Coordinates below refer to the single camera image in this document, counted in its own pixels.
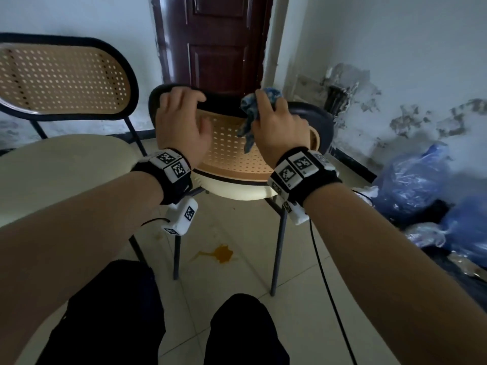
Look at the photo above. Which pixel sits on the person's left hand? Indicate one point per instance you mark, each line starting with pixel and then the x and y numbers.
pixel 179 125

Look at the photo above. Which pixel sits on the clear plastic bag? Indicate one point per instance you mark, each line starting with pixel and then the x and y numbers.
pixel 424 235

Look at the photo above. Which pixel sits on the black right wristband with markers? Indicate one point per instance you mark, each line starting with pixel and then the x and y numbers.
pixel 315 182

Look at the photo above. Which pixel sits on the person's right forearm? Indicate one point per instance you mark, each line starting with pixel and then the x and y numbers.
pixel 392 281

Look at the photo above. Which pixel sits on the person's left forearm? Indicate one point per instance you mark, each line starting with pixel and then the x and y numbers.
pixel 76 243

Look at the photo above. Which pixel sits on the white wrist tracker box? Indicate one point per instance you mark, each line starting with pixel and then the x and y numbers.
pixel 180 220
pixel 298 216

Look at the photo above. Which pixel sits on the black left wristband with markers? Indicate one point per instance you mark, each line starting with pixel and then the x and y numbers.
pixel 173 186

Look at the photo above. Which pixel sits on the blue plastic bag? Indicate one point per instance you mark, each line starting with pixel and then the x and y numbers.
pixel 411 182
pixel 468 231

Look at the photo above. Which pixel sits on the person's dark trousers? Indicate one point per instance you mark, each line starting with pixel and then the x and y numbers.
pixel 106 319

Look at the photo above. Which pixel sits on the black plastic bag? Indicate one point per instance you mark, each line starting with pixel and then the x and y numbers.
pixel 437 212

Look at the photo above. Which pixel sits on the cream seat cane back chair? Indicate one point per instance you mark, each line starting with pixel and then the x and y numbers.
pixel 57 167
pixel 232 148

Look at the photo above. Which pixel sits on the white vertical pipe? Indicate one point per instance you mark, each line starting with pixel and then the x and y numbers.
pixel 276 37

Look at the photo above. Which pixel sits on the white left wrist tracker box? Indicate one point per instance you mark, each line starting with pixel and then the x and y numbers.
pixel 180 220

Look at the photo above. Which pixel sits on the black wristband with markers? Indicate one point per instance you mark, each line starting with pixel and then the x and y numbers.
pixel 315 182
pixel 173 186

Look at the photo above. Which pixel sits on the dark red wooden door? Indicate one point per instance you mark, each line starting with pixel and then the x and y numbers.
pixel 220 45

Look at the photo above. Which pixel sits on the person's right hand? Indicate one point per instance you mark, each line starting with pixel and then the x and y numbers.
pixel 281 133

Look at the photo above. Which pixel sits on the tan cardboard piece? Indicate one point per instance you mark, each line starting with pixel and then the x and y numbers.
pixel 468 266

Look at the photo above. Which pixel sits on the blue patterned cleaning cloth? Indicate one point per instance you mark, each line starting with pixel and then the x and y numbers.
pixel 247 106

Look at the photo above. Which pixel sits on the white right wrist tracker box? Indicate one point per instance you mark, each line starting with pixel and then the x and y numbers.
pixel 298 216

